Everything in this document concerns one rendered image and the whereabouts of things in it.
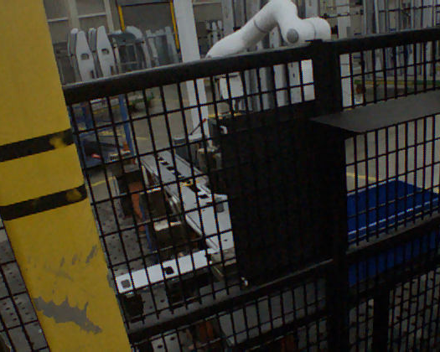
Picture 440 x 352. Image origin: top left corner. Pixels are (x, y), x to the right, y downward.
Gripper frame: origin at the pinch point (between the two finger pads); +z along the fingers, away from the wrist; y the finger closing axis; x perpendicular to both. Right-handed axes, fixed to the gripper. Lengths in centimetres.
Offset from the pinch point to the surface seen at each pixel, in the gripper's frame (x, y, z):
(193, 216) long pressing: 58, 39, 22
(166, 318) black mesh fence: 131, 59, 7
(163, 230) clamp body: 70, 51, 19
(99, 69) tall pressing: -875, 31, 5
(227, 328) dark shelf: 122, 48, 20
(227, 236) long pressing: 79, 33, 22
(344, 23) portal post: -469, -375, -25
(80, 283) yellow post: 143, 69, -10
